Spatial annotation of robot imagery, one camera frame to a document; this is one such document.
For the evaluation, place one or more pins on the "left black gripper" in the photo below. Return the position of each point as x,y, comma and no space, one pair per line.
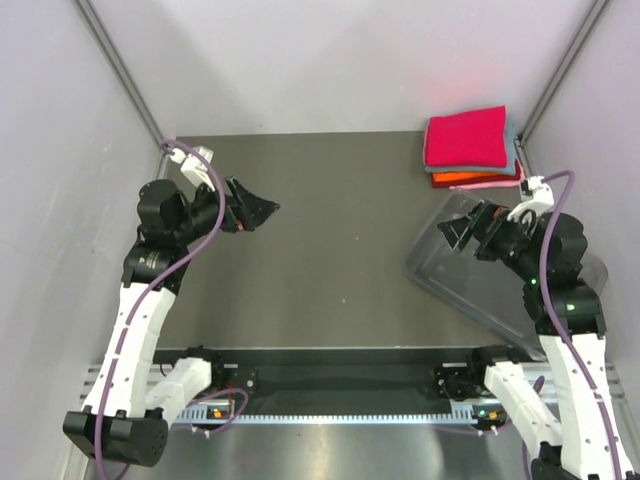
252,210

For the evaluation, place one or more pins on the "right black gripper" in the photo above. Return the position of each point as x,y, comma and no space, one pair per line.
486,219

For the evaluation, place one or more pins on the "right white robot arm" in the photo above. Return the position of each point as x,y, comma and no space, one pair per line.
581,439

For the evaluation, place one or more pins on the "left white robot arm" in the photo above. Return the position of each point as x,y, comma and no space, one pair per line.
123,419

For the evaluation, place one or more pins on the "folded orange t shirt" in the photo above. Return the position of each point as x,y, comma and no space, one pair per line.
465,177

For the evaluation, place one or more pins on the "clear plastic bin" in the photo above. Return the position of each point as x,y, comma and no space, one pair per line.
505,296

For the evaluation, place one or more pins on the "folded dark red t shirt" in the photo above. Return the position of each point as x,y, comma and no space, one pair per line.
519,175

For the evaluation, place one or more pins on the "folded pink t shirt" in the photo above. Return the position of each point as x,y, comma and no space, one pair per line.
487,185

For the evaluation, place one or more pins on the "folded blue t shirt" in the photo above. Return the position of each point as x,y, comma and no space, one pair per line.
510,150

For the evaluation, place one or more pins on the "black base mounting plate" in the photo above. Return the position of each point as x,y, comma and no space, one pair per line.
454,373

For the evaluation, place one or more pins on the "slotted grey cable duct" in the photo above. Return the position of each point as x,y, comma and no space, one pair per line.
216,413

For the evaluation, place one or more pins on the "left aluminium frame post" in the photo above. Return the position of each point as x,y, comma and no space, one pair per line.
92,19

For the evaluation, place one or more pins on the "aluminium frame post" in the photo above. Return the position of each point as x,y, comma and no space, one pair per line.
587,26
92,19

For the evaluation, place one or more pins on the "right aluminium frame post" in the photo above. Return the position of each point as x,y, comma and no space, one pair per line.
587,26

